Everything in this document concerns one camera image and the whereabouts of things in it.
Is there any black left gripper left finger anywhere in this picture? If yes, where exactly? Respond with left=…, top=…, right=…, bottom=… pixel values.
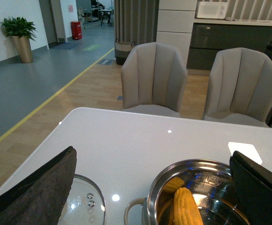
left=0, top=146, right=77, bottom=225

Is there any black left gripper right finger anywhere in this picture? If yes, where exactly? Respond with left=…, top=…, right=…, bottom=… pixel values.
left=229, top=151, right=272, bottom=225

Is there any glass pot lid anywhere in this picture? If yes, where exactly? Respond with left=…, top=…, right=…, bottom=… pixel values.
left=58, top=174, right=106, bottom=225

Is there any yellow corn cob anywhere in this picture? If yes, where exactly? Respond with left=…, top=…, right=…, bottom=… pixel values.
left=174, top=187, right=203, bottom=225

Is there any stainless steel electric pot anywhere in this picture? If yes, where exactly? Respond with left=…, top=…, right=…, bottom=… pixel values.
left=124, top=159, right=249, bottom=225

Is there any gold plant pot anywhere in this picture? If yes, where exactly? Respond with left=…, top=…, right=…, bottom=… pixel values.
left=12, top=36, right=33, bottom=63

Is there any right beige upholstered chair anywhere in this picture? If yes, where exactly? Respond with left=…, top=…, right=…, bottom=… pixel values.
left=203, top=47, right=272, bottom=128

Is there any beige upholstered chair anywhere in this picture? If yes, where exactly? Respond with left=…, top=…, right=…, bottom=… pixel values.
left=203, top=47, right=272, bottom=128
left=121, top=42, right=188, bottom=118

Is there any left beige upholstered chair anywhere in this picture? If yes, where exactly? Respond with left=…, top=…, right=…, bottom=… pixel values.
left=121, top=42, right=188, bottom=118

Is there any dark kitchen counter cabinet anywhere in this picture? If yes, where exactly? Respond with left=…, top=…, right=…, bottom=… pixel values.
left=186, top=22, right=272, bottom=70

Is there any woven basket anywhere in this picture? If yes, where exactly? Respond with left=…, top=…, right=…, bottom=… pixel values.
left=115, top=38, right=136, bottom=65

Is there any green potted plant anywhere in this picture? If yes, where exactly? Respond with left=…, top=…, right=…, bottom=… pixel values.
left=0, top=17, right=36, bottom=41

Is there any red bin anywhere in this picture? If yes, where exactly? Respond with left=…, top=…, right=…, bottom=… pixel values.
left=71, top=21, right=82, bottom=40

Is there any white microwave oven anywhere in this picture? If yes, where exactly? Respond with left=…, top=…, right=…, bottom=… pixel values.
left=196, top=1, right=228, bottom=19

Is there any white pillar cabinet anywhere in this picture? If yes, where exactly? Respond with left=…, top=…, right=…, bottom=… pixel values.
left=156, top=0, right=197, bottom=64

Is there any distant folding table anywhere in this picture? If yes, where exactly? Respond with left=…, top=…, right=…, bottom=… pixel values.
left=98, top=9, right=112, bottom=27

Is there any grey curtain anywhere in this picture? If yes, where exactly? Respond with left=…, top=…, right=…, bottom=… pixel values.
left=114, top=0, right=159, bottom=45

